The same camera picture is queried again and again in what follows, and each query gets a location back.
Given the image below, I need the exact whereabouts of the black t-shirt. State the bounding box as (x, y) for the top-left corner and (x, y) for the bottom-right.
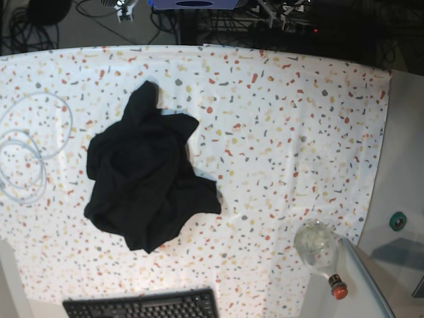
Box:
(84, 81), (221, 253)

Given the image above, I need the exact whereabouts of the terrazzo patterned tablecloth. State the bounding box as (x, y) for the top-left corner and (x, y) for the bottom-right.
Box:
(1, 46), (392, 317)

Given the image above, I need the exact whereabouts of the clear glass bottle orange cap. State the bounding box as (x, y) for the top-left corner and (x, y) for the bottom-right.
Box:
(294, 220), (348, 300)

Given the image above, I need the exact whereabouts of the black keyboard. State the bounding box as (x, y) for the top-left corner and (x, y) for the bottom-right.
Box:
(62, 288), (219, 318)

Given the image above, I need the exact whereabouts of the blue box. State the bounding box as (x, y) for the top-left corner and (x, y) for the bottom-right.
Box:
(147, 0), (248, 10)

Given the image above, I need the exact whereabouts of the green tape roll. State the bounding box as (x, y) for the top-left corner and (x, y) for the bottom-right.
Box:
(389, 211), (407, 232)

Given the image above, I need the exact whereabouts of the white coiled cable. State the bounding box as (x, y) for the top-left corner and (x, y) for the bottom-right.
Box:
(0, 91), (74, 205)

